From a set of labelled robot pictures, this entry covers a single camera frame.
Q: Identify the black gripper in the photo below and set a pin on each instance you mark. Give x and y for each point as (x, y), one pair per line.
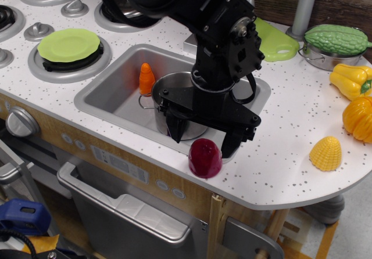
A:
(215, 110)

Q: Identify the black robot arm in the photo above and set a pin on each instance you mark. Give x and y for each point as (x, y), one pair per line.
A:
(228, 49)

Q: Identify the silver pot in sink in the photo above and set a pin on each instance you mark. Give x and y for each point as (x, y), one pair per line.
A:
(161, 105)

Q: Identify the grey sink basin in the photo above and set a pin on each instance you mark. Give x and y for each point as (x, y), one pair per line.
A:
(114, 95)

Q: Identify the small silver pot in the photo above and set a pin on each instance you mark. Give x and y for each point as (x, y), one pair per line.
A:
(326, 60)

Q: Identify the orange toy carrot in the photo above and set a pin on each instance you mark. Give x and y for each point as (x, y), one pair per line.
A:
(146, 79)

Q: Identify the dishwasher control panel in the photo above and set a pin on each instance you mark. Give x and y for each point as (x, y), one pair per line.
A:
(120, 164)

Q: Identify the green cutting board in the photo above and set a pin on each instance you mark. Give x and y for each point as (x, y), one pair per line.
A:
(276, 45)

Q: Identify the grey oven door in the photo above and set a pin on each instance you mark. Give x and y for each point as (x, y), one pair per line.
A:
(123, 221)

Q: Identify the yellow corn toy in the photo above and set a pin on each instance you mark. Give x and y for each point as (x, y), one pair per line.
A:
(326, 154)

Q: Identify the front stove burner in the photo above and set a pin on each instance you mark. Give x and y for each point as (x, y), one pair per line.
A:
(63, 73)

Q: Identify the back right stove burner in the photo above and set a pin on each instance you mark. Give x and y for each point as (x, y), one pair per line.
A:
(129, 21)

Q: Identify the orange pumpkin toy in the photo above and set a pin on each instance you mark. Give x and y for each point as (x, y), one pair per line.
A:
(357, 118)

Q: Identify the yellow bell pepper toy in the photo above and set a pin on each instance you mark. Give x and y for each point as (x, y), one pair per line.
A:
(352, 81)

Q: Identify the light green plate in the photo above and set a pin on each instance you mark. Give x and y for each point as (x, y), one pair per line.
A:
(68, 45)

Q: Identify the green bitter melon toy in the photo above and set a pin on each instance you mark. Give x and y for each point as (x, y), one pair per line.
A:
(340, 40)

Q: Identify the grey faucet pole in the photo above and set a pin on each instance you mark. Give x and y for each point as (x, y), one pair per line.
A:
(301, 20)

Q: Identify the grey stove knob upper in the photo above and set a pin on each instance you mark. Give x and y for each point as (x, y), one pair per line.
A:
(73, 9)

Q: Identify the grey stove knob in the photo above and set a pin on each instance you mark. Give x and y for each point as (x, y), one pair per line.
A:
(38, 31)
(73, 9)
(6, 58)

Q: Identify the silver oven dial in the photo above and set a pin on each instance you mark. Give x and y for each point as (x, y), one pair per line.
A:
(21, 123)

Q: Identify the blue clamp tool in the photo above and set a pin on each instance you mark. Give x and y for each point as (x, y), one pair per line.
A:
(24, 216)

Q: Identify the grey stove knob middle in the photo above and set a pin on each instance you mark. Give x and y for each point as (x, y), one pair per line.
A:
(38, 31)

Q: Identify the grey stove knob left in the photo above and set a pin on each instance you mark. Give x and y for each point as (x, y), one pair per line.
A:
(6, 58)

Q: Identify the left edge stove burner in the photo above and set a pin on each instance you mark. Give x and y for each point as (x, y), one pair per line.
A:
(12, 22)

